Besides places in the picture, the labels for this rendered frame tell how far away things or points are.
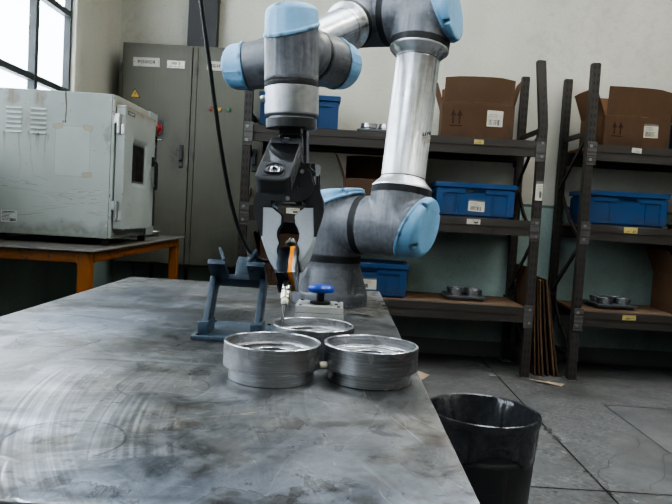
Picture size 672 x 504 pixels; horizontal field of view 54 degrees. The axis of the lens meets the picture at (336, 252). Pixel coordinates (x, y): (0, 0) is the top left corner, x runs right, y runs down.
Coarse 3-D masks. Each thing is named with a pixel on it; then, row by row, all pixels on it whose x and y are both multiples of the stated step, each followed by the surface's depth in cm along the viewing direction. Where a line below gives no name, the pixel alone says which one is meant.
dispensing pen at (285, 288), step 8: (288, 240) 94; (280, 248) 91; (288, 248) 91; (280, 256) 90; (288, 256) 90; (280, 264) 89; (288, 264) 89; (280, 272) 88; (280, 280) 90; (288, 280) 89; (280, 288) 91; (288, 288) 88; (288, 296) 88
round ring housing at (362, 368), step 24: (336, 336) 77; (360, 336) 78; (384, 336) 78; (336, 360) 70; (360, 360) 69; (384, 360) 69; (408, 360) 70; (360, 384) 69; (384, 384) 69; (408, 384) 72
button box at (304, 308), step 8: (296, 304) 98; (304, 304) 98; (312, 304) 99; (320, 304) 98; (328, 304) 99; (336, 304) 100; (296, 312) 97; (304, 312) 97; (312, 312) 97; (320, 312) 97; (328, 312) 97; (336, 312) 97
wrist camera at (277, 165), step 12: (276, 144) 89; (288, 144) 89; (300, 144) 89; (264, 156) 86; (276, 156) 86; (288, 156) 86; (300, 156) 89; (264, 168) 83; (276, 168) 83; (288, 168) 84; (264, 180) 82; (276, 180) 82; (288, 180) 82; (264, 192) 83; (276, 192) 83; (288, 192) 83
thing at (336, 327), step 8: (280, 320) 86; (288, 320) 88; (296, 320) 88; (304, 320) 89; (312, 320) 89; (320, 320) 89; (328, 320) 89; (336, 320) 88; (272, 328) 82; (280, 328) 80; (288, 328) 80; (320, 328) 88; (328, 328) 88; (336, 328) 88; (344, 328) 87; (352, 328) 82; (312, 336) 79; (320, 336) 79; (328, 336) 79; (320, 360) 80
